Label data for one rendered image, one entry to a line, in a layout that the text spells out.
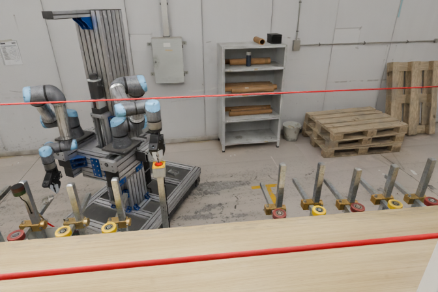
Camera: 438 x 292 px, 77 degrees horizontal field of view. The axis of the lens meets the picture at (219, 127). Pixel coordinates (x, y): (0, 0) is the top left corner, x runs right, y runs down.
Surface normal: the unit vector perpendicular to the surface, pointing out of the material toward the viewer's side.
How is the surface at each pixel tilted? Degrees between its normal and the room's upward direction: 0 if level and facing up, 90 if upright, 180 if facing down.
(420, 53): 90
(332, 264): 0
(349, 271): 0
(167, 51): 90
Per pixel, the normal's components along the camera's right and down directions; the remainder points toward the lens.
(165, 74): 0.16, 0.40
